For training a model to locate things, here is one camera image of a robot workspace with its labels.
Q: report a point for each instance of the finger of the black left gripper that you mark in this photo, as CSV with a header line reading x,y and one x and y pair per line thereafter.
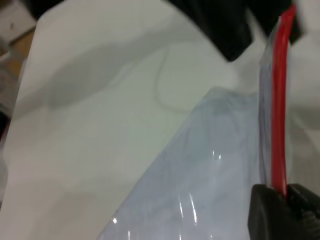
x,y
220,25
296,27

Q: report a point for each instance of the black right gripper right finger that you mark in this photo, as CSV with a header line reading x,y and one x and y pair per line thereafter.
x,y
303,215

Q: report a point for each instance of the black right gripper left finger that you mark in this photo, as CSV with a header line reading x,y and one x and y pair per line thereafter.
x,y
265,215

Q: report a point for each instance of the clear plastic bag red zipper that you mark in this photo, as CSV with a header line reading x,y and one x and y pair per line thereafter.
x,y
212,175

